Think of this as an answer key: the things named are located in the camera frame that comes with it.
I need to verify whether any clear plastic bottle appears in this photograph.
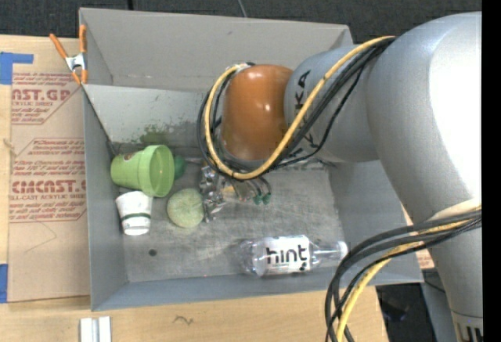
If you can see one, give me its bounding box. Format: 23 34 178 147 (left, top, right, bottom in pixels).
236 235 350 279

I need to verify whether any dark green round object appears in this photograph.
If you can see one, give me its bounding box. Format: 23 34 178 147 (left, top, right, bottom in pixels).
172 155 188 182

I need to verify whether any grey metal bin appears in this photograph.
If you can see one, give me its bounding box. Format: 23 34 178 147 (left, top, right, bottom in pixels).
77 6 426 312

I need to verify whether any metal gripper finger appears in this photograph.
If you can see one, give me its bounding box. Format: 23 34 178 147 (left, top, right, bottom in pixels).
202 193 228 224
199 165 220 195

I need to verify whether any white paper cup, green stripe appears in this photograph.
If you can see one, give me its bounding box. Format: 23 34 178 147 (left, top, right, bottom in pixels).
114 190 154 237

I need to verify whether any pale green round sponge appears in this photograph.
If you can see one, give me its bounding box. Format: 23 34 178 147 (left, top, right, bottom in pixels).
166 187 206 229

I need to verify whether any light green plastic cup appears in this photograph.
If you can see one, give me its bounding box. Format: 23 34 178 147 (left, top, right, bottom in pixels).
110 143 176 199

